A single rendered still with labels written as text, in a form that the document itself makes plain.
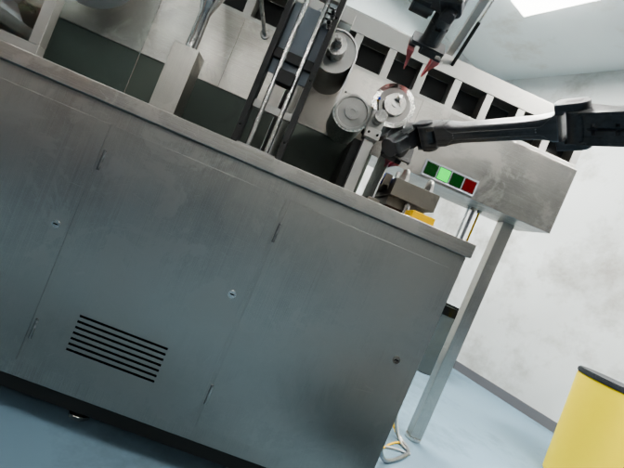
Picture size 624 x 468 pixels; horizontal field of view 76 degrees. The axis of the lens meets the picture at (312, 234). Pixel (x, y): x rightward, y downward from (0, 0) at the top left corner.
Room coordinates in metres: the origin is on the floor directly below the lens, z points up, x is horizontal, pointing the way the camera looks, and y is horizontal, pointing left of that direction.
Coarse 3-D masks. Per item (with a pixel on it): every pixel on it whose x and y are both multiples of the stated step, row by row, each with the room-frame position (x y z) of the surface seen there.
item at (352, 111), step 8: (344, 96) 1.35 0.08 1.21; (352, 96) 1.35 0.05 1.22; (360, 96) 1.36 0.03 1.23; (336, 104) 1.35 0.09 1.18; (344, 104) 1.36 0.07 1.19; (352, 104) 1.36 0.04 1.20; (360, 104) 1.36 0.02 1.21; (368, 104) 1.36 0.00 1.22; (336, 112) 1.35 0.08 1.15; (344, 112) 1.36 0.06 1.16; (352, 112) 1.36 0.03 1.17; (360, 112) 1.36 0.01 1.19; (368, 112) 1.36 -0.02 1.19; (336, 120) 1.35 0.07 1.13; (344, 120) 1.36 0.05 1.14; (352, 120) 1.36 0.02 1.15; (360, 120) 1.36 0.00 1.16; (368, 120) 1.36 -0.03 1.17; (344, 128) 1.36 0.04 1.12; (352, 128) 1.36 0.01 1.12
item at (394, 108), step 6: (390, 96) 1.34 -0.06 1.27; (396, 96) 1.34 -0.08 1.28; (384, 102) 1.34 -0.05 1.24; (390, 102) 1.34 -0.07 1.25; (396, 102) 1.34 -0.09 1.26; (402, 102) 1.34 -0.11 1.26; (384, 108) 1.34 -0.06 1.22; (390, 108) 1.34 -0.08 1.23; (396, 108) 1.35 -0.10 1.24; (402, 108) 1.34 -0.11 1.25; (390, 114) 1.34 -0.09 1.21; (396, 114) 1.34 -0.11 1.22
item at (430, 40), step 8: (432, 24) 1.12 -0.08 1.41; (416, 32) 1.19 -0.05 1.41; (424, 32) 1.15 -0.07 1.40; (432, 32) 1.13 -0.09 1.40; (440, 32) 1.13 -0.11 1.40; (416, 40) 1.16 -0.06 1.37; (424, 40) 1.16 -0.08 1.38; (432, 40) 1.14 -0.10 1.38; (440, 40) 1.15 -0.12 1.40; (432, 48) 1.16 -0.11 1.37; (440, 48) 1.18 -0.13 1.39; (440, 56) 1.17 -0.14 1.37
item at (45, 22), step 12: (48, 0) 1.06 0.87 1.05; (60, 0) 1.08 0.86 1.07; (48, 12) 1.06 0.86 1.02; (36, 24) 1.06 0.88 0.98; (48, 24) 1.07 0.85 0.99; (0, 36) 1.06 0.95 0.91; (12, 36) 1.06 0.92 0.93; (36, 36) 1.06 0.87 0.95; (48, 36) 1.08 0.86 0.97; (24, 48) 1.06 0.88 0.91; (36, 48) 1.06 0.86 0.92
